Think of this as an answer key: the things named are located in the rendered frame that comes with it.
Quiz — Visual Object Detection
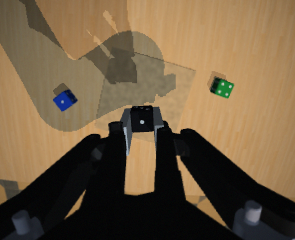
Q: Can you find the blue die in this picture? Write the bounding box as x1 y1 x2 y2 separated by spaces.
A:
53 89 78 112

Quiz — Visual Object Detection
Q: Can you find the dark green die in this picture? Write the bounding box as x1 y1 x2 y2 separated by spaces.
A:
210 78 234 99

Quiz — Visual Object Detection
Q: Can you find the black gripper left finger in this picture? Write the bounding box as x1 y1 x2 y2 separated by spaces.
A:
0 108 133 240

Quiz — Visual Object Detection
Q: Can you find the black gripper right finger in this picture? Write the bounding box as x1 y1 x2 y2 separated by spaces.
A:
152 107 295 240

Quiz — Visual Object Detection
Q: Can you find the black die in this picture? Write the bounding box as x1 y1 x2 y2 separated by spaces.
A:
130 105 154 133

